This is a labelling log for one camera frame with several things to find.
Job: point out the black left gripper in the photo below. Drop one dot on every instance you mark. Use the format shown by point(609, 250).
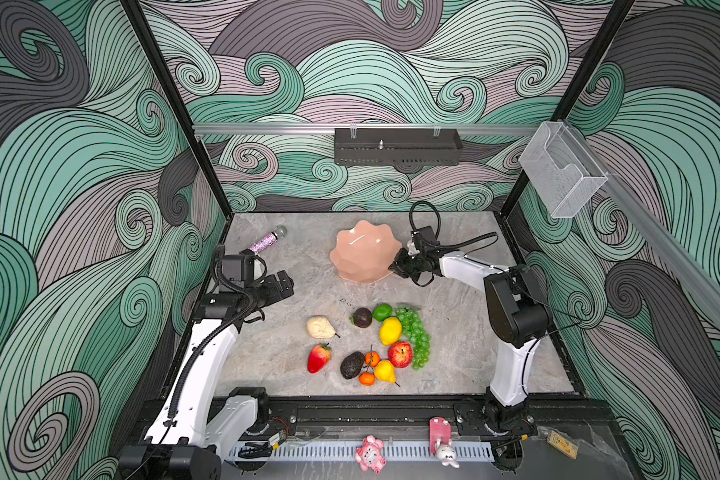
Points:
point(274, 293)

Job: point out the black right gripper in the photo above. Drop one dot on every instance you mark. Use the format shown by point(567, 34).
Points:
point(398, 264)

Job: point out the pink scalloped fruit bowl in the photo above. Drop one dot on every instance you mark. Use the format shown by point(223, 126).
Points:
point(364, 253)

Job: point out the beige fake pear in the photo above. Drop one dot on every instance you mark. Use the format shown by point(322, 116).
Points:
point(320, 328)

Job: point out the red fake strawberry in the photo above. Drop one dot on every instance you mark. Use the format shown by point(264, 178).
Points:
point(318, 358)

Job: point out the yellow fake lemon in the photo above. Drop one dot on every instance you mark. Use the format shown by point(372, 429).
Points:
point(390, 331)

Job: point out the red fake apple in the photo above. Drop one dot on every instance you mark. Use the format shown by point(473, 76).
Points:
point(400, 354)

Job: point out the dark fake avocado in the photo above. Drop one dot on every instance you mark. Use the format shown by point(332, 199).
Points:
point(352, 365)

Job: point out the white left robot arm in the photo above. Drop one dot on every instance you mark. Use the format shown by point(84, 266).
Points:
point(188, 439)

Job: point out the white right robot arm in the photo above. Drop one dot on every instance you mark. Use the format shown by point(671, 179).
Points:
point(518, 319)

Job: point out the green fake lime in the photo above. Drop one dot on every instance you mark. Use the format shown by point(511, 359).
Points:
point(383, 311)

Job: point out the green fake grape bunch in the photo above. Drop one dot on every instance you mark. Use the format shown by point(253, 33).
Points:
point(414, 333)

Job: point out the dark brown fake fig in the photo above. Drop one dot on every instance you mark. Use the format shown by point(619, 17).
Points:
point(362, 317)

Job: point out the orange fake tangerine upper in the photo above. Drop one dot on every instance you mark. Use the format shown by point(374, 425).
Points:
point(372, 358)

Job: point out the orange fake tangerine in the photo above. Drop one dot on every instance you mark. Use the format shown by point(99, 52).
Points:
point(367, 378)
point(372, 358)

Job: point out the yellow fake pear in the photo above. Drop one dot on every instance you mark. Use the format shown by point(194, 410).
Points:
point(385, 372)

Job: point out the orange fake tangerine lower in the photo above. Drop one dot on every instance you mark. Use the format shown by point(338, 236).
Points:
point(367, 378)

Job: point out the pink glitter microphone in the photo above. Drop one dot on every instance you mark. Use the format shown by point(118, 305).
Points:
point(269, 239)

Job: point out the pink and white bunny toy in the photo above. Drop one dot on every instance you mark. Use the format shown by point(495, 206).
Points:
point(440, 442)

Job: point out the pink toy figure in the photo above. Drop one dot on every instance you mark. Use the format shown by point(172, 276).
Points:
point(370, 455)

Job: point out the yellow label tag right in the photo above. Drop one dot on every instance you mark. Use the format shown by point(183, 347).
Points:
point(565, 446)

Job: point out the grey aluminium rail back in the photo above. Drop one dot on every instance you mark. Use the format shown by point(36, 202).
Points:
point(252, 128)

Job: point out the grey aluminium rail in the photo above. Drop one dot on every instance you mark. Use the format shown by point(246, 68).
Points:
point(659, 210)
point(252, 128)

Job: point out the clear plastic wall box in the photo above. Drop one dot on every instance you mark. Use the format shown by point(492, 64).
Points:
point(563, 169)

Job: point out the white slotted cable duct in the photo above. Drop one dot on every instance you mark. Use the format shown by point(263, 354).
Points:
point(396, 451)

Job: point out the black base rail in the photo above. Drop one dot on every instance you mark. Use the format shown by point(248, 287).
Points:
point(304, 416)

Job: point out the black corner frame post right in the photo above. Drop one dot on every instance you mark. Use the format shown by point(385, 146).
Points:
point(593, 57)

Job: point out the black corner frame post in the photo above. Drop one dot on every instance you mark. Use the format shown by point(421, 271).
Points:
point(150, 47)
point(593, 57)

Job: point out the grey aluminium rail right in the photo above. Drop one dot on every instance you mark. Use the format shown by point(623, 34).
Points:
point(659, 210)

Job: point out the black corner frame post left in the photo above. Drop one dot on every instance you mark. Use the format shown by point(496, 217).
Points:
point(150, 47)

